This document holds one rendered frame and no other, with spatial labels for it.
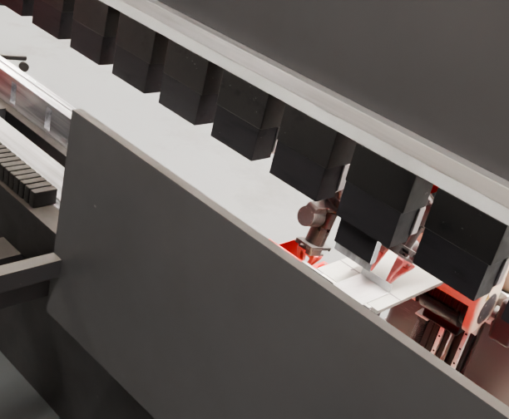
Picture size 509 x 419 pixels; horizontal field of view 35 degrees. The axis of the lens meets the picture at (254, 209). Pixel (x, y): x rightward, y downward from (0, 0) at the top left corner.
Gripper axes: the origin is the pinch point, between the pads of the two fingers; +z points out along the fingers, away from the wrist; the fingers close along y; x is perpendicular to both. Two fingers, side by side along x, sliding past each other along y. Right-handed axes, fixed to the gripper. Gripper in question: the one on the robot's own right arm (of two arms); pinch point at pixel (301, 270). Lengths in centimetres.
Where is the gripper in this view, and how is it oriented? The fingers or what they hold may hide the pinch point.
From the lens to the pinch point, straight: 234.6
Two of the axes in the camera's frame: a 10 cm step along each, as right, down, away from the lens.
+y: -6.2, -0.5, -7.8
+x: 6.9, 4.5, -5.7
